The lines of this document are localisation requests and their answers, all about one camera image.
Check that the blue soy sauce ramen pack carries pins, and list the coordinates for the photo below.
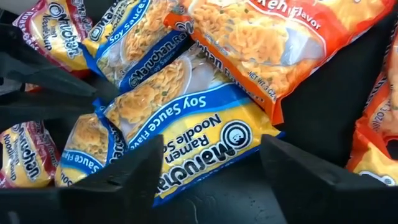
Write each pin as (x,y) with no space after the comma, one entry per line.
(133,37)
(199,130)
(87,146)

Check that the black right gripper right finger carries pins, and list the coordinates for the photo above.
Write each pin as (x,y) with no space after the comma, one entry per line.
(311,193)

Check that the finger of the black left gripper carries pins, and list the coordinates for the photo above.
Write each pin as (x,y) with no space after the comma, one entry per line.
(37,71)
(31,112)

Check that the orange chicken ramen pack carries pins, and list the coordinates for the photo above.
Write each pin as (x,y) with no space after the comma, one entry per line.
(390,93)
(264,40)
(370,161)

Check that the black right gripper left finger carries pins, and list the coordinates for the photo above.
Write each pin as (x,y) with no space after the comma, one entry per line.
(124,193)

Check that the red roast beef ramen pack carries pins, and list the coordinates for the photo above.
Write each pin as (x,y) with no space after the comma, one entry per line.
(28,155)
(59,40)

